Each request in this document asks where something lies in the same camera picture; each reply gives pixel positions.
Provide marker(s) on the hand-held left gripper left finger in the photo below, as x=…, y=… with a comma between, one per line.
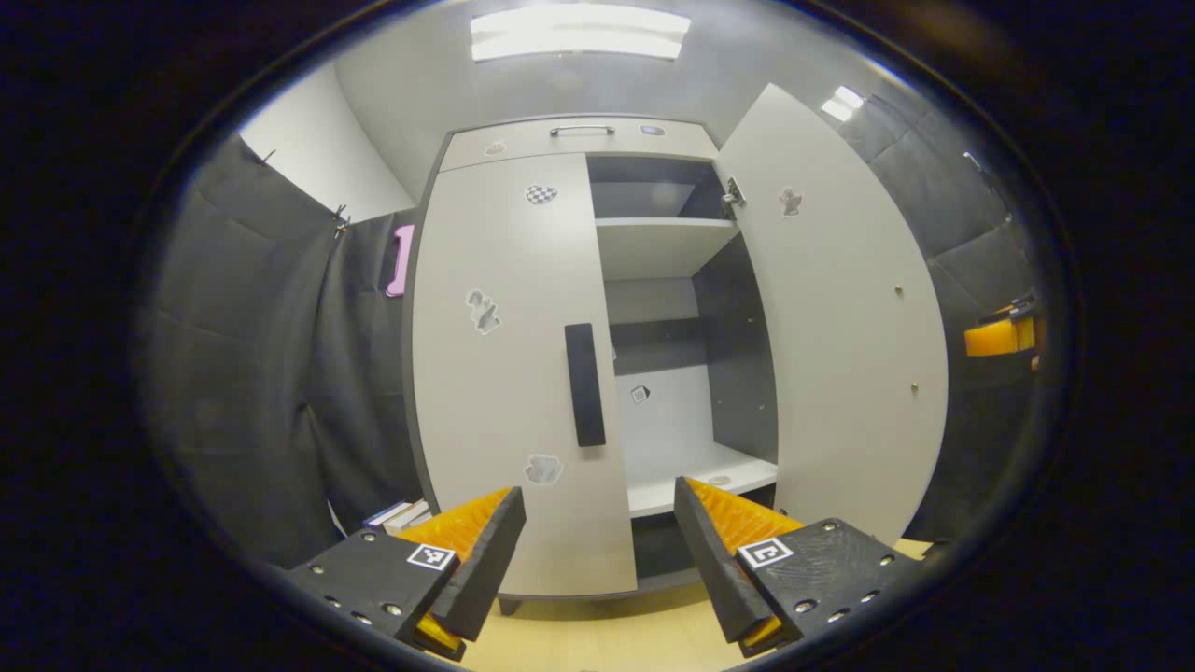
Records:
x=485, y=569

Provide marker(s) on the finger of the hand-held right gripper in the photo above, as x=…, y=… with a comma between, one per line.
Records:
x=994, y=338

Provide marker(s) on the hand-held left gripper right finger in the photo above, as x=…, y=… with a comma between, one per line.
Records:
x=719, y=569

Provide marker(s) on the box sticker shoe cabinet door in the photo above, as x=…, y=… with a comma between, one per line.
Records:
x=840, y=327

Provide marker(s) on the checkered sticker shoe cabinet door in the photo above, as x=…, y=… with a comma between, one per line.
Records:
x=504, y=392

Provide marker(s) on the grey double-door shoe cabinet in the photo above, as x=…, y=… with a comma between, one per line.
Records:
x=653, y=247

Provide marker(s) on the white spine book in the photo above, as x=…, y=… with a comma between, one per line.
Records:
x=411, y=516

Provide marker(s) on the blue spine book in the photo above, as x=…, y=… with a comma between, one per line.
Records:
x=381, y=514

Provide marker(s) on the small ceiling light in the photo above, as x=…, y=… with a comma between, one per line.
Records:
x=843, y=103

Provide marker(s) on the black backdrop cloth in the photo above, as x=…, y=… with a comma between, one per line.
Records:
x=252, y=373

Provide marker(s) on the large ceiling light panel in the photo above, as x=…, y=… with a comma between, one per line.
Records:
x=579, y=33

